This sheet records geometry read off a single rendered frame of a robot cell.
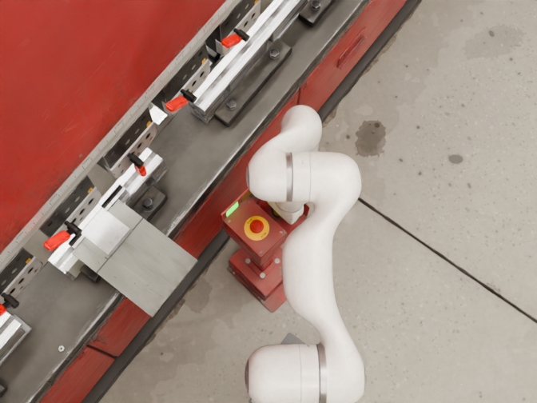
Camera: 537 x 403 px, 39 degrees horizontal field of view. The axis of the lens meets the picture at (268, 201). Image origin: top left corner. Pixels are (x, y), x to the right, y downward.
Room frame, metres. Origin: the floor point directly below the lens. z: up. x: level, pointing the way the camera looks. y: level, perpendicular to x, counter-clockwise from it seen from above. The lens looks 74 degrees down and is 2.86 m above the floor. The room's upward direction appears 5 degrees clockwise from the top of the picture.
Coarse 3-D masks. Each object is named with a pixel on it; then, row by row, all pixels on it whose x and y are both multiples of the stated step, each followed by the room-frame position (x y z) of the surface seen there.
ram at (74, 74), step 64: (0, 0) 0.50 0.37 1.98; (64, 0) 0.57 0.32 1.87; (128, 0) 0.66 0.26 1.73; (192, 0) 0.79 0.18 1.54; (0, 64) 0.46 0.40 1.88; (64, 64) 0.53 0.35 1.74; (128, 64) 0.63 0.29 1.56; (0, 128) 0.41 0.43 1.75; (64, 128) 0.48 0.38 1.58; (0, 192) 0.35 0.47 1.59; (64, 192) 0.42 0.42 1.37
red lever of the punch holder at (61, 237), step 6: (66, 222) 0.38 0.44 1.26; (72, 222) 0.38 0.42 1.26; (72, 228) 0.37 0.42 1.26; (78, 228) 0.37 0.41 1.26; (60, 234) 0.35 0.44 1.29; (66, 234) 0.35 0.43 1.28; (78, 234) 0.36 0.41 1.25; (48, 240) 0.33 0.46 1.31; (54, 240) 0.33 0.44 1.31; (60, 240) 0.33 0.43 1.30; (66, 240) 0.34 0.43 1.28; (48, 246) 0.31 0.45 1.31; (54, 246) 0.32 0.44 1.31
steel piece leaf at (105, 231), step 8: (96, 216) 0.47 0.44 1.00; (104, 216) 0.47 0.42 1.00; (112, 216) 0.47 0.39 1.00; (88, 224) 0.44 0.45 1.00; (96, 224) 0.45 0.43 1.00; (104, 224) 0.45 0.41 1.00; (112, 224) 0.45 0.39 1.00; (120, 224) 0.45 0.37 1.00; (88, 232) 0.42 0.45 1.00; (96, 232) 0.43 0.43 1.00; (104, 232) 0.43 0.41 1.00; (112, 232) 0.43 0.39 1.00; (120, 232) 0.43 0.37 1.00; (128, 232) 0.43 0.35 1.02; (96, 240) 0.40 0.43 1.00; (104, 240) 0.41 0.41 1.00; (112, 240) 0.41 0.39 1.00; (120, 240) 0.41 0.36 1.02; (104, 248) 0.39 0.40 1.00; (112, 248) 0.39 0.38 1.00
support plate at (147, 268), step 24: (120, 216) 0.47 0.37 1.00; (144, 240) 0.41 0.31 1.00; (168, 240) 0.42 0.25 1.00; (96, 264) 0.34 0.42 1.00; (120, 264) 0.35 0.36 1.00; (144, 264) 0.35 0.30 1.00; (168, 264) 0.36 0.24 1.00; (192, 264) 0.36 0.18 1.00; (120, 288) 0.29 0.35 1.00; (144, 288) 0.29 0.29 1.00; (168, 288) 0.30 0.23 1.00
